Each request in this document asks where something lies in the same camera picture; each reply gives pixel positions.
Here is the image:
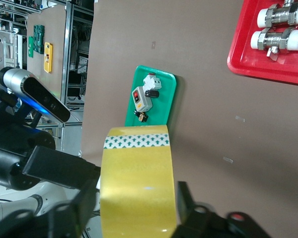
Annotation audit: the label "green plastic tray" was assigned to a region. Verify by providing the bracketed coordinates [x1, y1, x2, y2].
[124, 64, 178, 128]

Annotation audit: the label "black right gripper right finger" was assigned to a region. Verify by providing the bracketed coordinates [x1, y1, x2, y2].
[172, 180, 271, 238]

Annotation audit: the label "small black brass connector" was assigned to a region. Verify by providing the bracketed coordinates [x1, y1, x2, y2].
[134, 110, 149, 123]

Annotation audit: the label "black cylindrical capacitor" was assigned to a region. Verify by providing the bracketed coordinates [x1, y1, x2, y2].
[144, 89, 160, 98]

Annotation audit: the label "red plastic tray with valves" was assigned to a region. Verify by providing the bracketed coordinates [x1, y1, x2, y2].
[226, 0, 298, 87]

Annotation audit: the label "small green circuit board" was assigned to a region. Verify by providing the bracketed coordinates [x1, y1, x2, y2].
[27, 36, 35, 58]

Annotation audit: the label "yellow box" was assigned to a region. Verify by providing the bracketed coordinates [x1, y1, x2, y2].
[43, 42, 54, 73]

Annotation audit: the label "yellow packing tape roll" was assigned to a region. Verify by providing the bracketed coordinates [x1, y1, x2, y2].
[100, 124, 181, 238]

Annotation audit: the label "brown-topped workbench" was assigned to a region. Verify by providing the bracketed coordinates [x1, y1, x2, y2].
[26, 4, 67, 124]

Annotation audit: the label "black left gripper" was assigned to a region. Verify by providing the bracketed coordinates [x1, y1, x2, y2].
[0, 130, 101, 191]

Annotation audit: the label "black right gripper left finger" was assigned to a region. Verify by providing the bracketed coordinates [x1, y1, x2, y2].
[48, 178, 100, 238]

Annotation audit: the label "large green circuit board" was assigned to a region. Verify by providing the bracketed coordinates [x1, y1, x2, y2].
[33, 24, 46, 54]

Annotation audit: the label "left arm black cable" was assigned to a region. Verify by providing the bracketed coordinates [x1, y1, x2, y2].
[0, 81, 18, 108]

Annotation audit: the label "aluminium post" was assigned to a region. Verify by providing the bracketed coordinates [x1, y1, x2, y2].
[63, 0, 73, 129]

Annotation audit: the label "white circuit breaker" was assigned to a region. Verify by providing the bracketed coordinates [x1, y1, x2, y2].
[143, 72, 163, 91]

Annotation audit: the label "metal valve white end caps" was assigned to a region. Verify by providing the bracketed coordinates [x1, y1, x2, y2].
[257, 0, 298, 28]
[250, 27, 298, 62]

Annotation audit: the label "grey switch box red button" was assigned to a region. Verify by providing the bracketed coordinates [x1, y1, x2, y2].
[131, 86, 153, 113]

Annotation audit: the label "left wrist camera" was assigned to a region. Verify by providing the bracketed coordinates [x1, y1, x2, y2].
[0, 66, 71, 123]

